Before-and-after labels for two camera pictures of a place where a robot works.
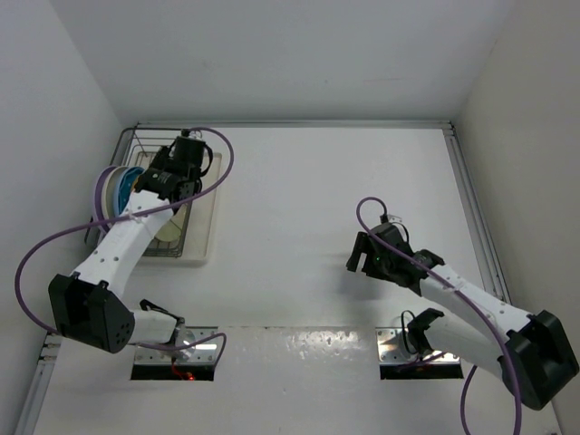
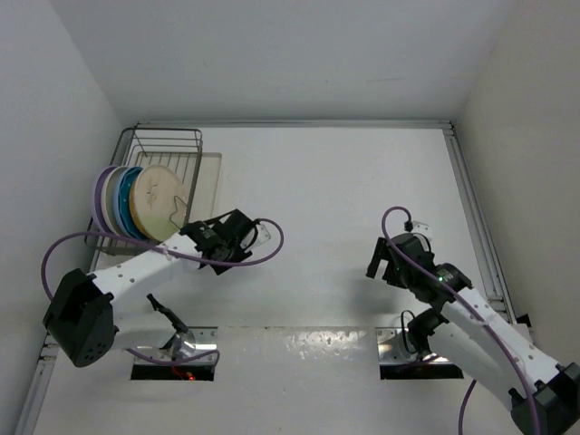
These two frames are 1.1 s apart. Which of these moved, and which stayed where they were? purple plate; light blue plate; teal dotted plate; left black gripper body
Moved: left black gripper body
Stayed: purple plate; light blue plate; teal dotted plate
